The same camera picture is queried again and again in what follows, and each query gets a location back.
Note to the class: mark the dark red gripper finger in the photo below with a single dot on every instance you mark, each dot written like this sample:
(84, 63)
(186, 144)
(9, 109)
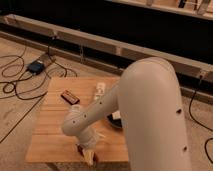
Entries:
(80, 150)
(95, 158)

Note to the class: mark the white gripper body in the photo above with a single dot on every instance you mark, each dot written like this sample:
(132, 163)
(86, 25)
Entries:
(88, 155)

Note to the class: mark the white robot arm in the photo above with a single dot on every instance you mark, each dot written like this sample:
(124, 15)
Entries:
(148, 97)

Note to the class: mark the dark red brown pepper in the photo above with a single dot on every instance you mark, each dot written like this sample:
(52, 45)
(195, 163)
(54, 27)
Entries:
(69, 97)

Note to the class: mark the wooden table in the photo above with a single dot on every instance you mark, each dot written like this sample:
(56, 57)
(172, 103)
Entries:
(50, 145)

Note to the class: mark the black bowl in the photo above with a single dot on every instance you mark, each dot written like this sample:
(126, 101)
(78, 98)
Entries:
(114, 122)

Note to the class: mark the blue power adapter box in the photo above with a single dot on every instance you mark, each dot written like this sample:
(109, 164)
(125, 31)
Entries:
(35, 67)

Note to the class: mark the long wooden beam frame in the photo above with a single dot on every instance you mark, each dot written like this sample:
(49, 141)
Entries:
(182, 65)

